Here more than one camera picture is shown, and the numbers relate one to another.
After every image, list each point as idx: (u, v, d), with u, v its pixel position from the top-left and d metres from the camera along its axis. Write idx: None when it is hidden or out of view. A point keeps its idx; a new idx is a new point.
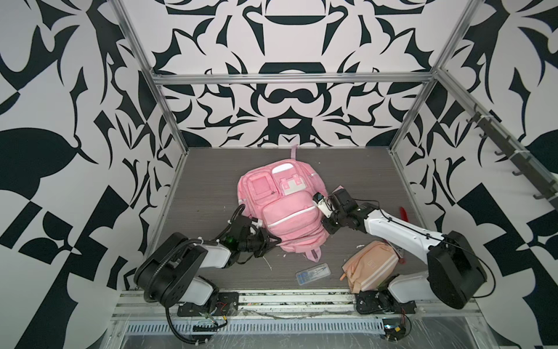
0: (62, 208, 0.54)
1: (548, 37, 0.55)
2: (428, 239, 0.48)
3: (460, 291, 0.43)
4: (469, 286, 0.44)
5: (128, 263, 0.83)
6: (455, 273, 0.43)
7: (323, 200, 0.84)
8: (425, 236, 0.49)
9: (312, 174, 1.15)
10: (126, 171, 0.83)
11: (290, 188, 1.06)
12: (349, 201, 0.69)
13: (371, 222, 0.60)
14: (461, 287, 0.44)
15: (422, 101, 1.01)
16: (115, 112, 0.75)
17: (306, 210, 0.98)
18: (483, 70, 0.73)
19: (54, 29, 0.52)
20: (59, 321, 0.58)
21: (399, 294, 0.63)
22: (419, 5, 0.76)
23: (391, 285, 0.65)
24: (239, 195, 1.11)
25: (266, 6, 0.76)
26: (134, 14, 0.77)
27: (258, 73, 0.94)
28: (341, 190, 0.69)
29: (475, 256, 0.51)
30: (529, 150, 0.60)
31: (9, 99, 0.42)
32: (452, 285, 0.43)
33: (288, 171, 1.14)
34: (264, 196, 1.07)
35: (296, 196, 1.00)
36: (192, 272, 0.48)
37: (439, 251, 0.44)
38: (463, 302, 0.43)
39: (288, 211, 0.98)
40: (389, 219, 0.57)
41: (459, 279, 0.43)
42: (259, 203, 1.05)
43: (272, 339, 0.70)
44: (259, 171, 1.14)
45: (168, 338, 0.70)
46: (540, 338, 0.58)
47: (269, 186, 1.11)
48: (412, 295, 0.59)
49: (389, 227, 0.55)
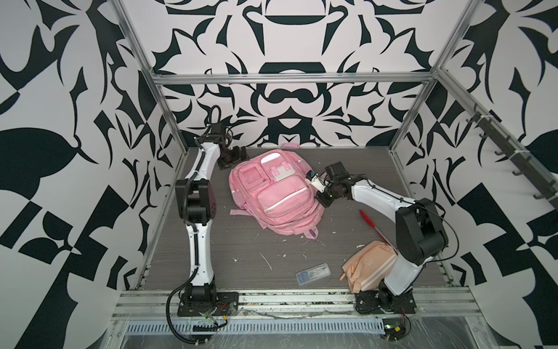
0: (62, 208, 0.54)
1: (548, 37, 0.55)
2: (401, 202, 0.54)
3: (418, 247, 0.49)
4: (430, 246, 0.49)
5: (128, 263, 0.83)
6: (417, 230, 0.49)
7: (317, 177, 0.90)
8: (399, 199, 0.55)
9: (300, 160, 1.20)
10: (126, 171, 0.83)
11: (280, 174, 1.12)
12: (343, 172, 0.76)
13: (357, 188, 0.66)
14: (421, 245, 0.49)
15: (422, 101, 1.01)
16: (115, 111, 0.75)
17: (299, 190, 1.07)
18: (483, 70, 0.73)
19: (54, 29, 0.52)
20: (59, 320, 0.58)
21: (394, 286, 0.64)
22: (419, 5, 0.76)
23: (387, 278, 0.66)
24: (231, 185, 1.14)
25: (266, 6, 0.76)
26: (134, 14, 0.77)
27: (258, 73, 0.94)
28: (336, 163, 0.75)
29: (441, 220, 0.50)
30: (528, 150, 0.60)
31: (9, 99, 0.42)
32: (412, 241, 0.49)
33: (275, 160, 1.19)
34: (256, 184, 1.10)
35: (287, 181, 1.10)
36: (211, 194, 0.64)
37: (407, 210, 0.50)
38: (418, 260, 0.49)
39: (282, 195, 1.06)
40: (373, 186, 0.63)
41: (419, 236, 0.49)
42: (252, 190, 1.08)
43: (272, 339, 0.70)
44: (248, 163, 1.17)
45: (167, 338, 0.70)
46: (540, 337, 0.58)
47: (259, 175, 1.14)
48: (405, 283, 0.60)
49: (371, 193, 0.61)
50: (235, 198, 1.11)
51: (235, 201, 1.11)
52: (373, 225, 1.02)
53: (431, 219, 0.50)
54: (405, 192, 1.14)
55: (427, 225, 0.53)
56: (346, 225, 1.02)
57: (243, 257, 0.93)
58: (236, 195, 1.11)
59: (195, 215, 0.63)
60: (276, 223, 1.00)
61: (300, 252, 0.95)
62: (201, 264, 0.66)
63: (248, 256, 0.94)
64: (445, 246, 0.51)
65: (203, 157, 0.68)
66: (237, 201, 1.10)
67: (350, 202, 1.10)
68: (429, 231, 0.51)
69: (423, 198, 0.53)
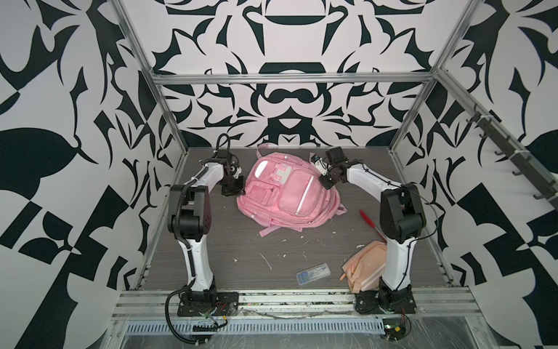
0: (62, 208, 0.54)
1: (547, 37, 0.55)
2: (389, 185, 0.58)
3: (397, 226, 0.54)
4: (408, 225, 0.55)
5: (128, 263, 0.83)
6: (399, 209, 0.54)
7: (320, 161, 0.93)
8: (387, 182, 0.60)
9: (285, 156, 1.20)
10: (126, 171, 0.83)
11: (282, 177, 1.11)
12: (341, 156, 0.80)
13: (352, 170, 0.70)
14: (400, 224, 0.55)
15: (422, 101, 1.01)
16: (115, 112, 0.75)
17: (309, 182, 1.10)
18: (483, 70, 0.73)
19: (54, 29, 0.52)
20: (59, 319, 0.58)
21: (391, 279, 0.65)
22: (419, 6, 0.76)
23: (384, 273, 0.68)
24: (246, 212, 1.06)
25: (266, 6, 0.76)
26: (134, 14, 0.77)
27: (258, 73, 0.94)
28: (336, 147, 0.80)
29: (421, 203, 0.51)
30: (529, 150, 0.60)
31: (9, 99, 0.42)
32: (391, 218, 0.54)
33: (267, 168, 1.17)
34: (269, 196, 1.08)
35: (292, 179, 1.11)
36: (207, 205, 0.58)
37: (391, 191, 0.55)
38: (396, 237, 0.55)
39: (298, 193, 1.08)
40: (366, 169, 0.68)
41: (399, 214, 0.54)
42: (272, 203, 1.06)
43: (272, 339, 0.70)
44: (248, 185, 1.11)
45: (168, 338, 0.70)
46: (540, 337, 0.58)
47: (265, 187, 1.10)
48: (398, 274, 0.63)
49: (364, 176, 0.66)
50: (259, 222, 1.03)
51: (259, 224, 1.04)
52: (373, 225, 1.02)
53: (414, 202, 0.55)
54: None
55: (408, 207, 0.59)
56: (346, 225, 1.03)
57: (244, 257, 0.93)
58: (259, 217, 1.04)
59: (186, 227, 0.55)
60: (312, 217, 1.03)
61: (300, 252, 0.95)
62: (197, 274, 0.63)
63: (248, 256, 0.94)
64: (421, 227, 0.56)
65: (205, 170, 0.66)
66: (262, 222, 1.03)
67: (350, 202, 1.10)
68: (409, 213, 0.56)
69: (409, 182, 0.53)
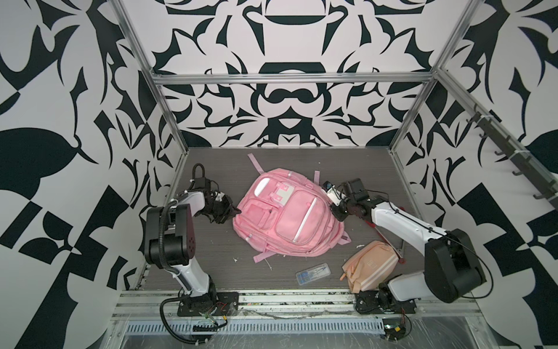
0: (62, 208, 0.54)
1: (548, 37, 0.55)
2: (430, 232, 0.49)
3: (452, 286, 0.44)
4: (464, 285, 0.44)
5: (128, 263, 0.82)
6: (451, 266, 0.44)
7: (333, 189, 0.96)
8: (427, 228, 0.50)
9: (290, 174, 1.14)
10: (126, 171, 0.83)
11: (283, 198, 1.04)
12: (361, 190, 0.71)
13: (377, 211, 0.61)
14: (456, 283, 0.44)
15: (422, 101, 1.01)
16: (115, 112, 0.75)
17: (311, 205, 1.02)
18: (483, 70, 0.73)
19: (54, 29, 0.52)
20: (60, 319, 0.58)
21: (399, 291, 0.63)
22: (419, 5, 0.76)
23: (392, 282, 0.65)
24: (241, 235, 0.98)
25: (266, 6, 0.76)
26: (134, 14, 0.77)
27: (258, 73, 0.94)
28: (356, 180, 0.70)
29: (476, 256, 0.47)
30: (529, 150, 0.60)
31: (9, 99, 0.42)
32: (444, 277, 0.44)
33: (269, 186, 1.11)
34: (267, 219, 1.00)
35: (293, 200, 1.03)
36: (190, 225, 0.53)
37: (439, 243, 0.45)
38: (453, 298, 0.43)
39: (298, 218, 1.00)
40: (396, 211, 0.58)
41: (453, 274, 0.44)
42: (268, 227, 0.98)
43: (272, 339, 0.70)
44: (245, 203, 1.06)
45: (167, 338, 0.70)
46: (540, 338, 0.58)
47: (263, 208, 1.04)
48: (412, 294, 0.58)
49: (396, 221, 0.56)
50: (253, 247, 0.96)
51: (253, 249, 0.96)
52: (373, 225, 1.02)
53: (466, 254, 0.45)
54: (405, 192, 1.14)
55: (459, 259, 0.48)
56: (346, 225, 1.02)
57: (244, 257, 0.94)
58: (253, 241, 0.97)
59: (171, 252, 0.48)
60: (311, 247, 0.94)
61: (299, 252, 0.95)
62: (195, 287, 0.62)
63: (249, 256, 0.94)
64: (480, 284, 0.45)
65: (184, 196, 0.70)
66: (257, 248, 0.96)
67: None
68: (462, 267, 0.46)
69: (457, 230, 0.47)
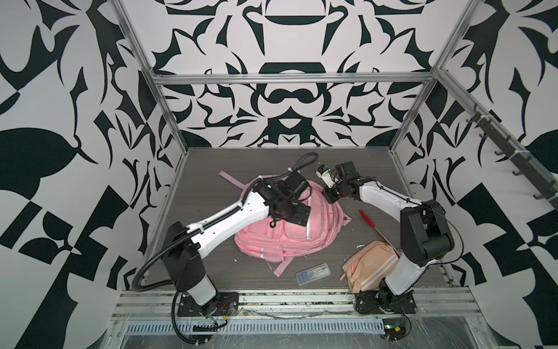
0: (62, 208, 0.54)
1: (547, 37, 0.55)
2: (407, 202, 0.54)
3: (421, 248, 0.48)
4: (434, 249, 0.49)
5: (128, 263, 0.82)
6: (421, 230, 0.49)
7: (328, 171, 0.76)
8: (405, 199, 0.55)
9: None
10: (126, 171, 0.83)
11: None
12: (353, 172, 0.76)
13: (364, 189, 0.67)
14: (425, 246, 0.49)
15: (422, 101, 1.01)
16: (115, 111, 0.75)
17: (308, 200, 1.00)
18: (483, 70, 0.73)
19: (54, 29, 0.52)
20: (59, 320, 0.58)
21: (396, 286, 0.64)
22: (419, 5, 0.76)
23: (390, 278, 0.66)
24: (253, 254, 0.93)
25: (266, 6, 0.76)
26: (134, 14, 0.77)
27: (258, 73, 0.94)
28: (347, 161, 0.76)
29: (447, 223, 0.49)
30: (528, 150, 0.60)
31: (10, 99, 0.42)
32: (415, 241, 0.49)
33: None
34: (273, 227, 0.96)
35: None
36: (195, 265, 0.45)
37: (412, 209, 0.51)
38: (423, 261, 0.49)
39: None
40: (381, 187, 0.64)
41: (423, 237, 0.49)
42: (278, 233, 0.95)
43: (272, 339, 0.70)
44: None
45: (168, 338, 0.70)
46: (540, 338, 0.58)
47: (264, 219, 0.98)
48: (406, 283, 0.60)
49: (378, 194, 0.62)
50: (271, 260, 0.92)
51: (269, 262, 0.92)
52: (373, 225, 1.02)
53: (437, 221, 0.50)
54: (405, 192, 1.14)
55: (433, 227, 0.53)
56: (346, 225, 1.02)
57: (244, 257, 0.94)
58: (267, 254, 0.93)
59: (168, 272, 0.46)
60: (324, 236, 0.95)
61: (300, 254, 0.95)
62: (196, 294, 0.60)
63: (248, 256, 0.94)
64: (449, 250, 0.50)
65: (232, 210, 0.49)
66: (274, 259, 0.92)
67: (350, 202, 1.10)
68: (434, 233, 0.51)
69: (430, 200, 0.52)
